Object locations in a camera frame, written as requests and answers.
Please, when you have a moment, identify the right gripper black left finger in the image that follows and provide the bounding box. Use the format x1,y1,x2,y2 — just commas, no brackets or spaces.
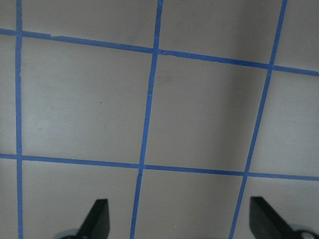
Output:
78,199,110,239

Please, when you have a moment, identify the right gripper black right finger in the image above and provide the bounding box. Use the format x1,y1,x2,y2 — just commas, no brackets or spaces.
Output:
249,197,296,239

